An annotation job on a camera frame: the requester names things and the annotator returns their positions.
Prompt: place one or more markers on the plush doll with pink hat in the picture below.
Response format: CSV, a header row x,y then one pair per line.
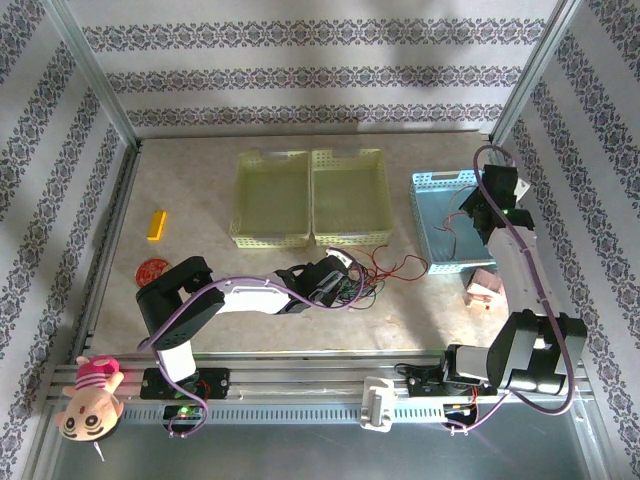
x,y
90,405

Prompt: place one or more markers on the white plastic holder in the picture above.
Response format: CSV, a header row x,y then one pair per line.
x,y
378,402

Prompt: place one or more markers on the aluminium frame rail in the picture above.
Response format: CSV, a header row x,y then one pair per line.
x,y
300,380

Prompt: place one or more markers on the yellow rectangular block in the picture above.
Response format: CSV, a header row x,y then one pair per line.
x,y
157,225

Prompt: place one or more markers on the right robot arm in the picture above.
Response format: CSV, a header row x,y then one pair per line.
x,y
512,270

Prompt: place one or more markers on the pale yellow perforated basket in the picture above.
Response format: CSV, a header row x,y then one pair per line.
x,y
270,200
350,195

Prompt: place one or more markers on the light blue perforated basket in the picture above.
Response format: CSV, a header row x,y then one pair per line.
x,y
440,210

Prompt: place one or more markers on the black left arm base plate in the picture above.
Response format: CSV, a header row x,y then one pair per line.
x,y
215,382

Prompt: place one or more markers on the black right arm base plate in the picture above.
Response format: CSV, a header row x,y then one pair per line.
x,y
425,382

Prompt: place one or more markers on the pink toy house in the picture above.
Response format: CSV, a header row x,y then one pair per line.
x,y
482,287

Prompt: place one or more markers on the aluminium frame post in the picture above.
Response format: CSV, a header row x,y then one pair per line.
x,y
535,70
95,75

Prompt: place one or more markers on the red round disc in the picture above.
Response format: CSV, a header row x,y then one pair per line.
x,y
151,271

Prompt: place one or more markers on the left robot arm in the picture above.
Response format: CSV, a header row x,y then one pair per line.
x,y
250,300

